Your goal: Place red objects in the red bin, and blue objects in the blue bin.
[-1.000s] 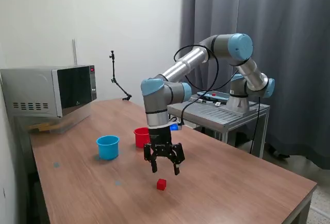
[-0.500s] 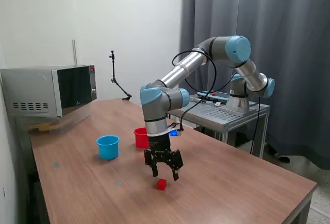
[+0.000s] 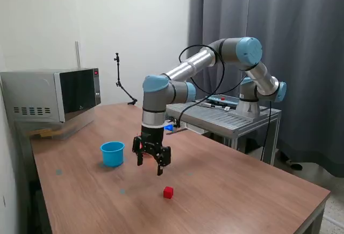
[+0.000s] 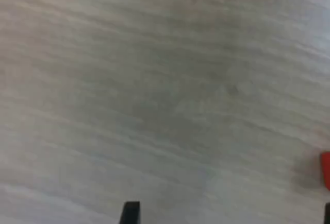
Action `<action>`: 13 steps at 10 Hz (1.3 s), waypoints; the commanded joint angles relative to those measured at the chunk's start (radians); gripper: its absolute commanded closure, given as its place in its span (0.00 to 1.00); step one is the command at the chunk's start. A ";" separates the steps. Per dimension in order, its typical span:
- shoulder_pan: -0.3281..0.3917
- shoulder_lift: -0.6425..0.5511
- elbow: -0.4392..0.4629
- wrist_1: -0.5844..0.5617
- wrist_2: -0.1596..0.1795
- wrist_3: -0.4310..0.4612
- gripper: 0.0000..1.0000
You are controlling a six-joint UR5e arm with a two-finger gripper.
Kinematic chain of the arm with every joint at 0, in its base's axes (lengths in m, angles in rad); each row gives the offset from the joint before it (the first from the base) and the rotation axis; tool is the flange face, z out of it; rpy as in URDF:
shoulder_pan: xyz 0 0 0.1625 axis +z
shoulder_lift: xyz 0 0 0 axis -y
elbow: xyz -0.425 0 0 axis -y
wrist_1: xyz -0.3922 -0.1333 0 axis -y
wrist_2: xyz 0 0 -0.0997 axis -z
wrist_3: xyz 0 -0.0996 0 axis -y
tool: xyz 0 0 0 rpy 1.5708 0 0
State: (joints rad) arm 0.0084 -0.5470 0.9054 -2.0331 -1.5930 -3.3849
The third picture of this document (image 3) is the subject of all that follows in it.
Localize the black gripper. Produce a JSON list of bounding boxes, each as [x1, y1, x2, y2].
[[132, 124, 172, 176]]

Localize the silver blue-jointed robot arm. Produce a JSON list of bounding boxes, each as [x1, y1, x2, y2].
[[142, 37, 287, 126]]

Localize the red plastic cup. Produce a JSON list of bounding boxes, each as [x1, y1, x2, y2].
[[138, 140, 154, 159]]

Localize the blue plastic cup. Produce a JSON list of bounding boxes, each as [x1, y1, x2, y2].
[[100, 141, 126, 168]]

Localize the grey metal robot stand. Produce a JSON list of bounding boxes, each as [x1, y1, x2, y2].
[[165, 98, 282, 165]]

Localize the blue-edged teach pendant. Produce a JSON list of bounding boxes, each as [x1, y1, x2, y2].
[[208, 94, 240, 105]]

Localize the wooden blocks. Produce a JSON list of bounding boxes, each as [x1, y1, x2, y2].
[[26, 127, 64, 139]]

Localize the silver microwave oven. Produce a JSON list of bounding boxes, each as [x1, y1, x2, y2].
[[0, 67, 102, 124]]

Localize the grey curtain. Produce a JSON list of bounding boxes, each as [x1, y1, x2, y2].
[[186, 0, 344, 178]]

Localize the blue-lit wrist camera box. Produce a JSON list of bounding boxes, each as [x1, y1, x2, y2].
[[163, 119, 181, 133]]

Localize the black cable with connector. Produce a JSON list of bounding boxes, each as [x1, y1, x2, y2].
[[193, 99, 232, 111]]

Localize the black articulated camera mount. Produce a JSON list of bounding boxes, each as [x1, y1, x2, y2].
[[112, 52, 138, 106]]

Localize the black looping arm cable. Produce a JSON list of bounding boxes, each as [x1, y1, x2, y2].
[[176, 45, 249, 127]]

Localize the black hanging base cable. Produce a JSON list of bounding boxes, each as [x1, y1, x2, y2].
[[260, 101, 273, 162]]

